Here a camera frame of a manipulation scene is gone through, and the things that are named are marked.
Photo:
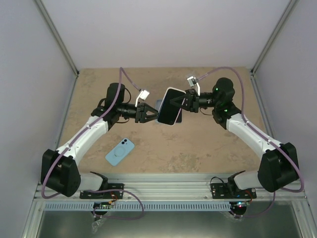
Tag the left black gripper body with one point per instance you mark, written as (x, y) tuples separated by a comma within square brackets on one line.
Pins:
[(139, 115)]

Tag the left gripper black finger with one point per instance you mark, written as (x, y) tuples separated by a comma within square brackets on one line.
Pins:
[(149, 117), (149, 110)]

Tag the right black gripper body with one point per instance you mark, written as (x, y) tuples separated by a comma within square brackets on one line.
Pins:
[(194, 100)]

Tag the light blue phone case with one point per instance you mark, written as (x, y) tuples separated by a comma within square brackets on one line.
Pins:
[(158, 106)]

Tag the beige phone case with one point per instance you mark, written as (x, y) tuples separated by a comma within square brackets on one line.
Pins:
[(178, 116)]

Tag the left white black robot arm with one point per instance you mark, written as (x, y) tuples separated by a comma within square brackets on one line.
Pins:
[(59, 170)]

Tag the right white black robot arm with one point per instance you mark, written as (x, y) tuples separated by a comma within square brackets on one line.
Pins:
[(279, 162)]

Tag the blue phone case on table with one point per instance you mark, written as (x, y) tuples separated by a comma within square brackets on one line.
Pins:
[(120, 151)]

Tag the left circuit board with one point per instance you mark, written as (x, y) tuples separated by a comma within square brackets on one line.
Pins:
[(104, 205)]

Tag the circuit board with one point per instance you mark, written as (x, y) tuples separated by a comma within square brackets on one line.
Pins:
[(241, 204), (104, 205)]

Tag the right circuit board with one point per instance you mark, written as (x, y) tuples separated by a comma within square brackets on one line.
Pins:
[(241, 204)]

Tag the clear plastic bag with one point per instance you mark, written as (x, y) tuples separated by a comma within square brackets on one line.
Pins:
[(96, 224)]

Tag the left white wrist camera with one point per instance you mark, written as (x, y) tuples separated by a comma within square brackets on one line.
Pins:
[(143, 94)]

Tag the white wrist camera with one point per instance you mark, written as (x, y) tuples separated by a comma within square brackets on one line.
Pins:
[(193, 83), (143, 94)]

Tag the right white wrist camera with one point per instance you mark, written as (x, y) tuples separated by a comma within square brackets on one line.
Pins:
[(193, 83)]

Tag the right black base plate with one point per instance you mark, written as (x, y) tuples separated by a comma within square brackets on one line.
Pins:
[(223, 191)]

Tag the right aluminium corner post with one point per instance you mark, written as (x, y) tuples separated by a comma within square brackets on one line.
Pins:
[(273, 36)]

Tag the aluminium corner post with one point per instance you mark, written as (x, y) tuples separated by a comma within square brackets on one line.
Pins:
[(273, 36), (52, 28)]

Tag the blue slotted cable duct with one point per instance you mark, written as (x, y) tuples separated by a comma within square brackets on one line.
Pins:
[(133, 206)]

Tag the left aluminium corner post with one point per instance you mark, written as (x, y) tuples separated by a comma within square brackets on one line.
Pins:
[(52, 28)]

